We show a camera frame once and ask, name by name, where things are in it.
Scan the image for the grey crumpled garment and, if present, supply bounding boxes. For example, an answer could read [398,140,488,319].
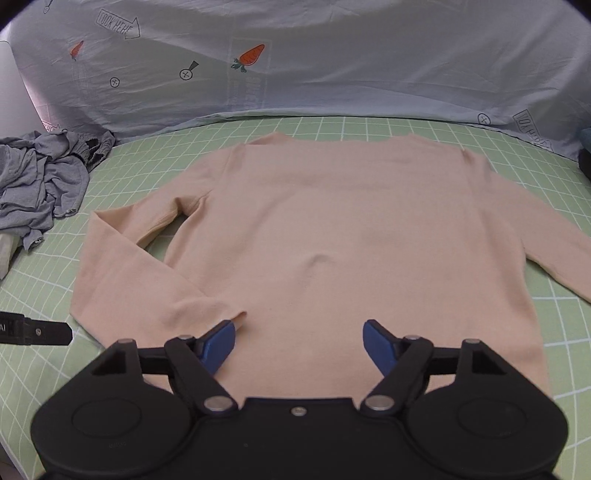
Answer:
[0,130,116,252]

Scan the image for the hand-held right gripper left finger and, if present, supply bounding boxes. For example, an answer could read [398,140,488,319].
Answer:
[92,319,239,418]

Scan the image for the grey carrot-print blanket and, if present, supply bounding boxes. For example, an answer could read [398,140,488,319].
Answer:
[0,0,591,162]

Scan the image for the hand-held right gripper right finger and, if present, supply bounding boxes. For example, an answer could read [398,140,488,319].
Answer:
[360,318,502,418]

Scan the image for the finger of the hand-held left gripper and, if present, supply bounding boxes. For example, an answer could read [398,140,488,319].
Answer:
[24,319,74,347]

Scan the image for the beige long-sleeve shirt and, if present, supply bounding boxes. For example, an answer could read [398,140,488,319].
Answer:
[69,131,591,402]

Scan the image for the white and pink garment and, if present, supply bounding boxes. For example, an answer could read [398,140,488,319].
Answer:
[0,232,25,281]

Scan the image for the white headboard panel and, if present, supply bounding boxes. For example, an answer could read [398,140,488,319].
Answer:
[0,39,43,139]

